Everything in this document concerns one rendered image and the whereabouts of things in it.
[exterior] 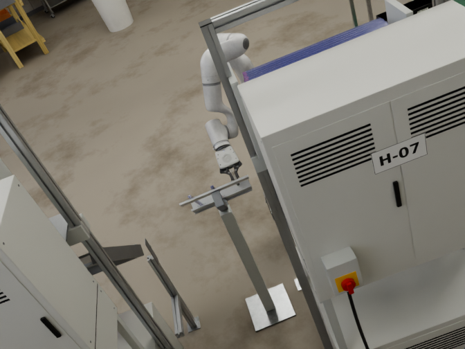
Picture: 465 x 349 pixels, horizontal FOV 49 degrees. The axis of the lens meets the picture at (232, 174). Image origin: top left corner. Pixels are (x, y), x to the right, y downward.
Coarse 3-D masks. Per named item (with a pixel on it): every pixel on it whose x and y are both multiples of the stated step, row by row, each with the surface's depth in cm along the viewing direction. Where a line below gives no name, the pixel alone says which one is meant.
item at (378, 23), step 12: (372, 24) 171; (384, 24) 169; (336, 36) 173; (348, 36) 171; (312, 48) 172; (324, 48) 169; (276, 60) 174; (288, 60) 171; (252, 72) 173; (264, 72) 170
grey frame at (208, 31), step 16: (432, 0) 166; (448, 0) 164; (208, 32) 156; (208, 48) 158; (224, 64) 162; (224, 80) 165; (240, 112) 174; (240, 128) 177; (256, 160) 184; (272, 192) 196; (272, 208) 200; (288, 240) 213; (304, 272) 225; (304, 288) 231; (320, 320) 247; (320, 336) 254
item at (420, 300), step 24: (432, 264) 216; (456, 264) 212; (312, 288) 227; (360, 288) 219; (384, 288) 215; (408, 288) 211; (432, 288) 207; (456, 288) 204; (336, 312) 213; (360, 312) 210; (384, 312) 206; (408, 312) 203; (432, 312) 200; (456, 312) 196; (360, 336) 202; (384, 336) 199; (408, 336) 196
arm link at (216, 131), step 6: (210, 120) 256; (216, 120) 256; (210, 126) 255; (216, 126) 255; (222, 126) 256; (210, 132) 255; (216, 132) 253; (222, 132) 254; (228, 132) 256; (210, 138) 255; (216, 138) 253; (222, 138) 252
